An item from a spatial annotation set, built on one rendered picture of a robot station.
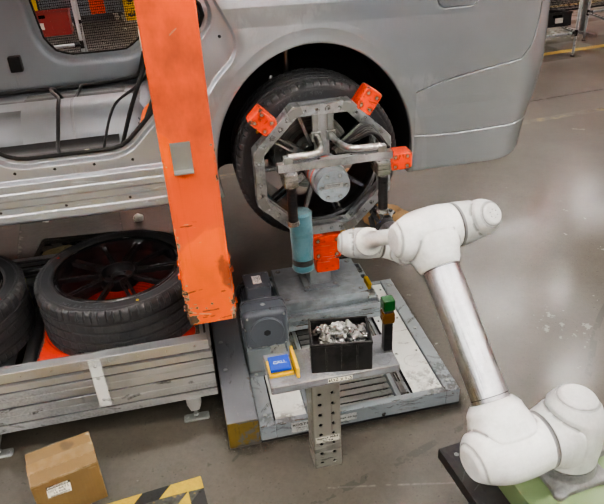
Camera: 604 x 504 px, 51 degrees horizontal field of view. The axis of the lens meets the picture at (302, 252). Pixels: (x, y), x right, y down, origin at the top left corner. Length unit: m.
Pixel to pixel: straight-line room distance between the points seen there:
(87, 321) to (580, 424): 1.67
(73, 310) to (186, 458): 0.69
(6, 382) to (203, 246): 0.89
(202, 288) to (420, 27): 1.27
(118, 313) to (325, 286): 0.96
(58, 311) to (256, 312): 0.74
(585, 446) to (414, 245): 0.67
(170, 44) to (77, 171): 0.87
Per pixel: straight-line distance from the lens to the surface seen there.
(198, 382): 2.50
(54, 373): 2.47
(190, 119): 1.90
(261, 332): 2.48
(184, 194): 1.98
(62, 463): 2.39
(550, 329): 3.13
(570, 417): 1.78
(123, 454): 2.59
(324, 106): 2.39
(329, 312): 2.84
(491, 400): 1.73
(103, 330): 2.48
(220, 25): 2.40
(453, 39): 2.62
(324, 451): 2.35
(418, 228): 1.74
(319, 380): 2.07
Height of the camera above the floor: 1.83
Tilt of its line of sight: 30 degrees down
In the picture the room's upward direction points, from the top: 3 degrees counter-clockwise
